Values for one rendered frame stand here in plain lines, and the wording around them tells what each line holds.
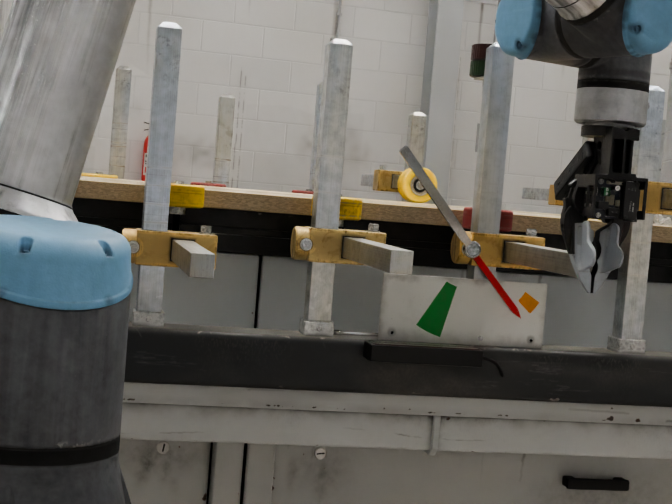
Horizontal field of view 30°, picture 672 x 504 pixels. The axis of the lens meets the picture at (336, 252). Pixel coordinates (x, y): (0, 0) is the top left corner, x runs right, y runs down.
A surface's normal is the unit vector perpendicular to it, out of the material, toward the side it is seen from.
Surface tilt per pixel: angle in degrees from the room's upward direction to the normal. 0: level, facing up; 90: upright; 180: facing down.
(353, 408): 90
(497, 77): 90
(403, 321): 90
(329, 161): 90
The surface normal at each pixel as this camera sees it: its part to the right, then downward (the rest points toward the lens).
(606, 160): -0.98, -0.07
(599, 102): -0.53, -0.01
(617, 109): -0.04, 0.04
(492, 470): 0.21, 0.07
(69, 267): 0.50, 0.00
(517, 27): -0.89, -0.06
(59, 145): 0.69, 0.15
